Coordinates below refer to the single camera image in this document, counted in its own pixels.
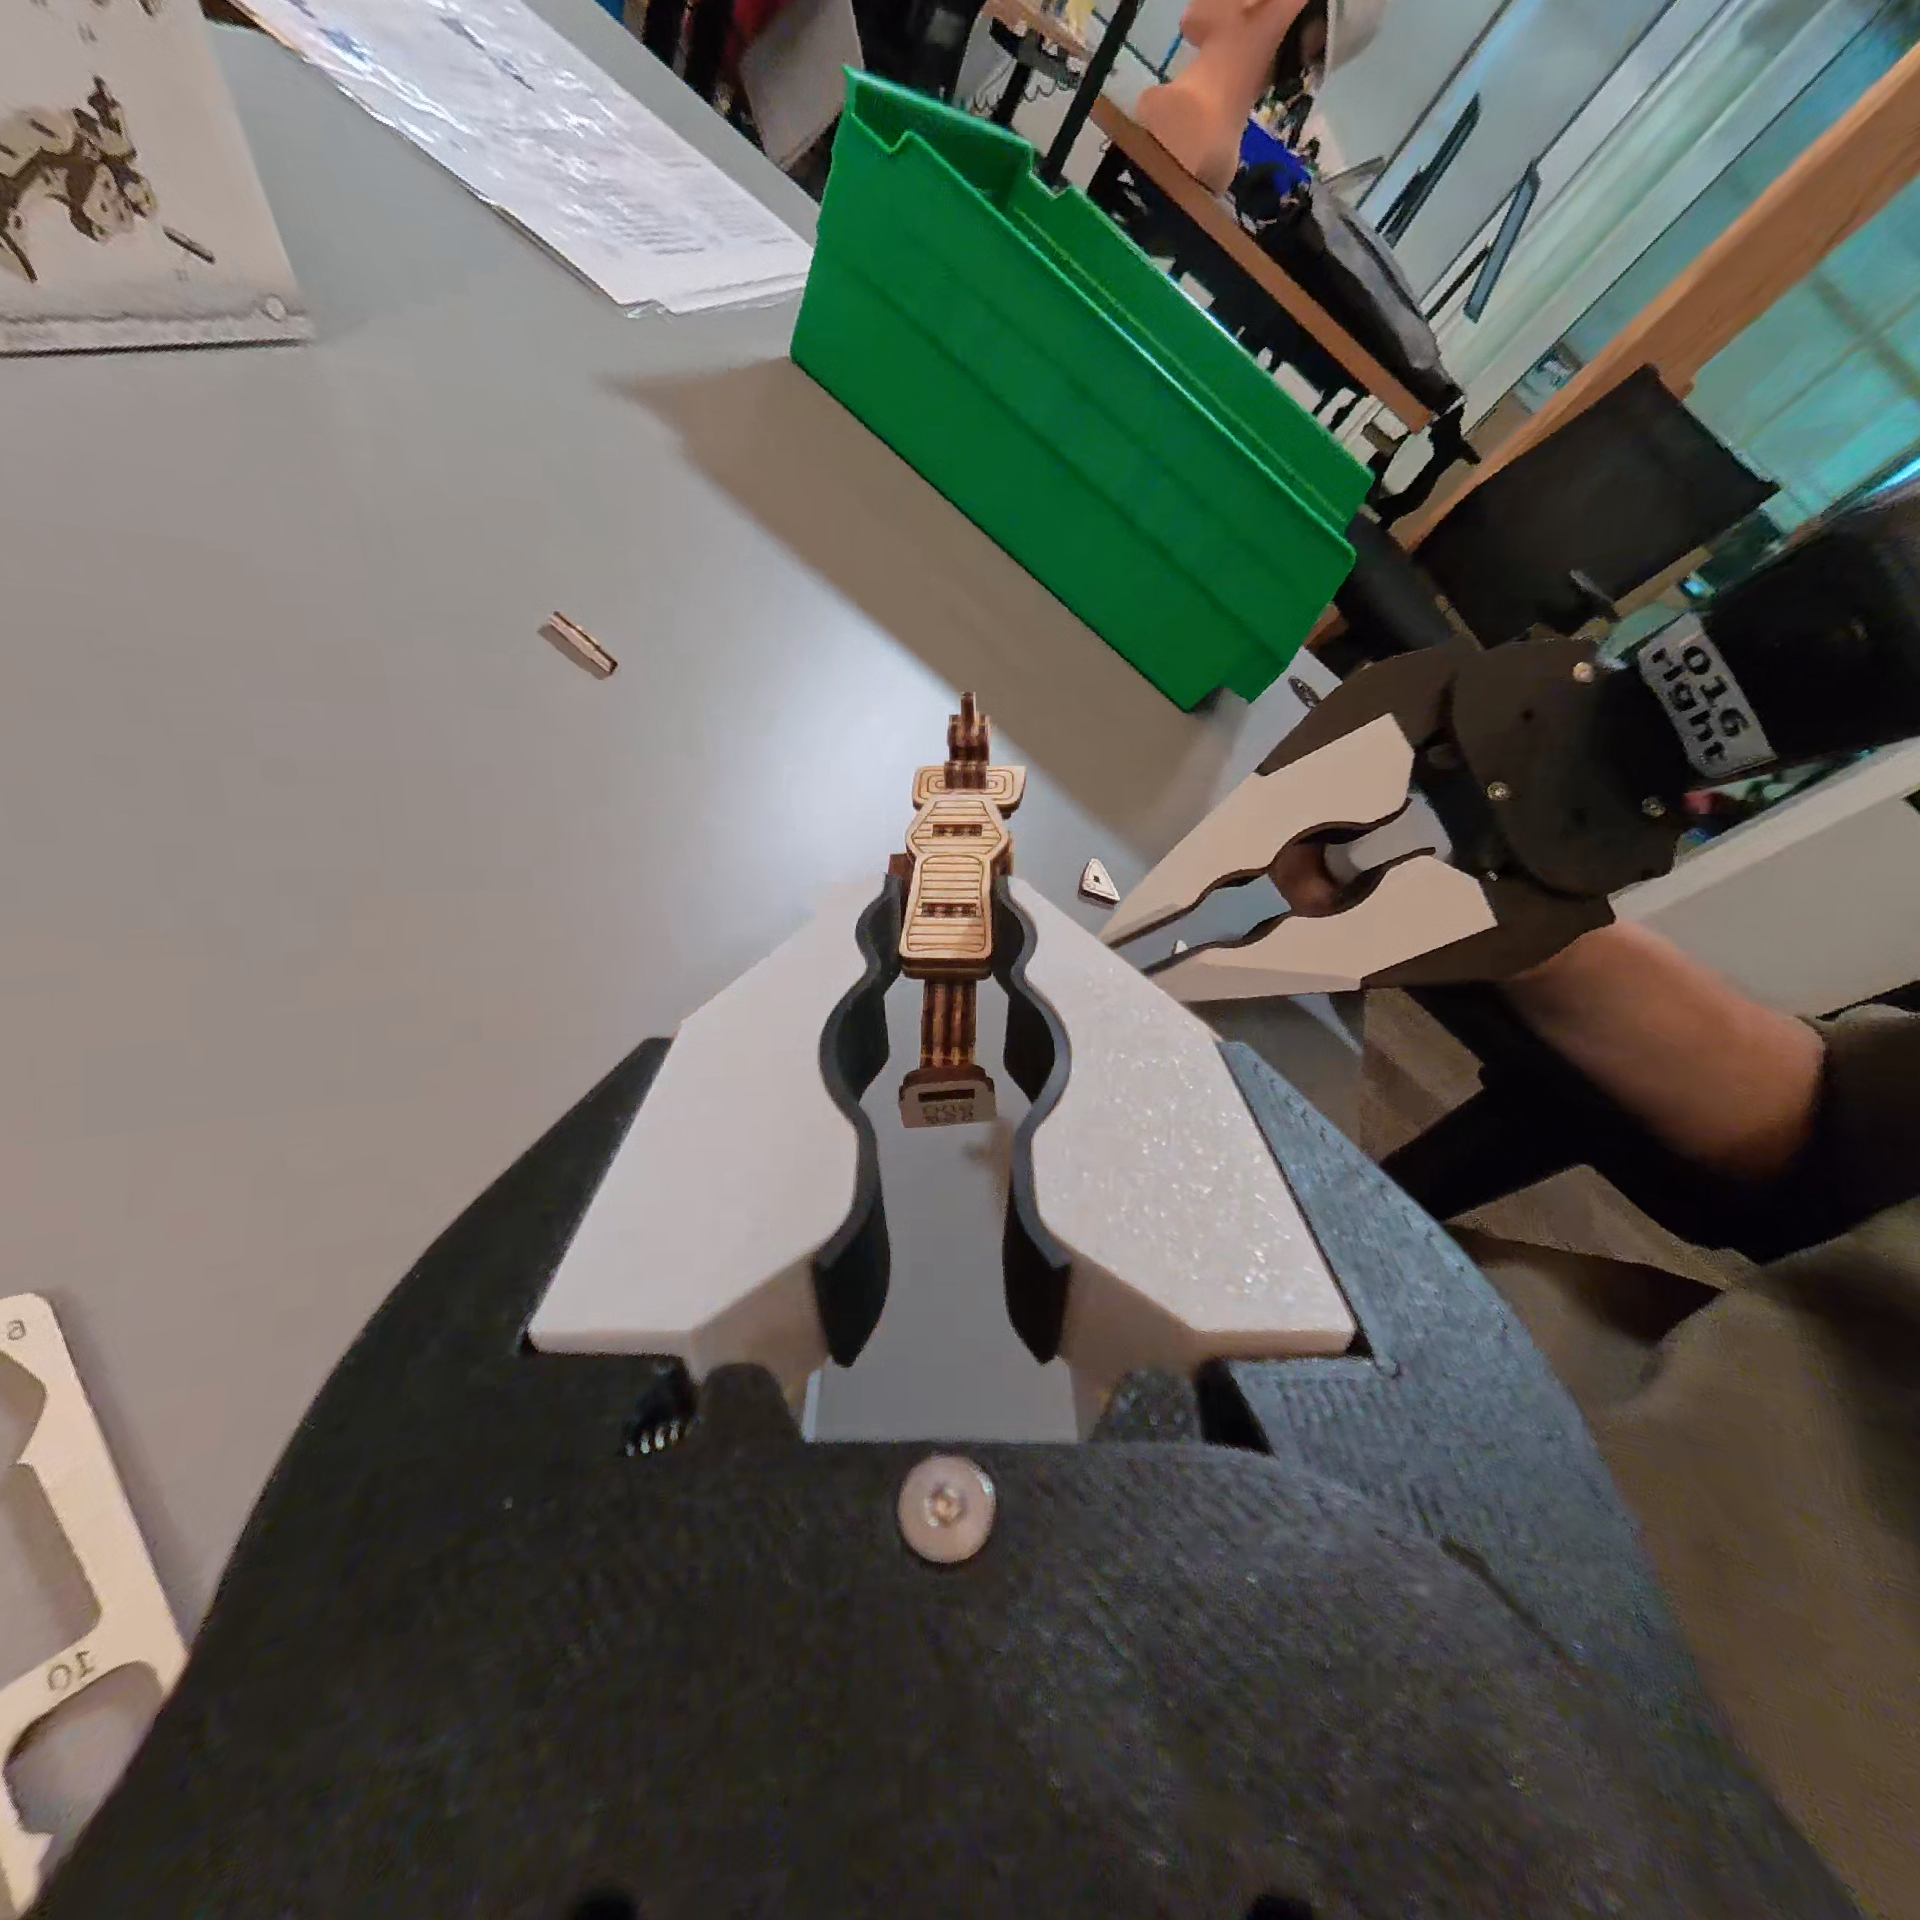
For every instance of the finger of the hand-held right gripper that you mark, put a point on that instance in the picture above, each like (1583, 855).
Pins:
(1351, 938)
(1320, 789)

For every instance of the mannequin head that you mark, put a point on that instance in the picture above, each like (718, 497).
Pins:
(1215, 75)

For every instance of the triangular wooden puzzle piece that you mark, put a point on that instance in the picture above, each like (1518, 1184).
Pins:
(1101, 883)

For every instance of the person's olive shirt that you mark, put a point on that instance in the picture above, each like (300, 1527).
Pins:
(1755, 1501)

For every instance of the puzzle instruction booklet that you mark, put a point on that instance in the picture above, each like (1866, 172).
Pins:
(164, 225)

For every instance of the green plastic bin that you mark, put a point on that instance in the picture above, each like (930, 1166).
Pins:
(1050, 420)

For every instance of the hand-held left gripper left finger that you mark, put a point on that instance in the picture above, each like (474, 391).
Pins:
(690, 1184)

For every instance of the black bag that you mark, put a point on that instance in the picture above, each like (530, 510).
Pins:
(1381, 300)

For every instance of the black monitor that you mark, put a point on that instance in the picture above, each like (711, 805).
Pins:
(1501, 240)
(1432, 164)

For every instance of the printed paper sheets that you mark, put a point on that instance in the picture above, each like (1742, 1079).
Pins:
(570, 135)

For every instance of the small rectangular wooden piece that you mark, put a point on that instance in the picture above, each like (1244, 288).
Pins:
(582, 645)

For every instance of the person's right forearm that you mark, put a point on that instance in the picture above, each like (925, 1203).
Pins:
(1664, 1051)

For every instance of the wooden animal puzzle model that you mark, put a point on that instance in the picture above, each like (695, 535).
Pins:
(951, 901)

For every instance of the grey desk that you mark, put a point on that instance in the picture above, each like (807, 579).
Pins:
(375, 901)

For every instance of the black chair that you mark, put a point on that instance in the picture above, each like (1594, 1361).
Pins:
(1590, 510)

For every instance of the plywood puzzle parts sheet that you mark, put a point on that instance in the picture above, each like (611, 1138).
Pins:
(45, 1484)

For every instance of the wooden table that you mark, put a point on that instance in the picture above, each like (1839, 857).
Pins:
(1275, 254)

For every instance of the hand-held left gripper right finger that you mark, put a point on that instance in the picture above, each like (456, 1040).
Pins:
(1185, 1184)

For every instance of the wooden beam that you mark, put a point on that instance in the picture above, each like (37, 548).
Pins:
(1725, 270)

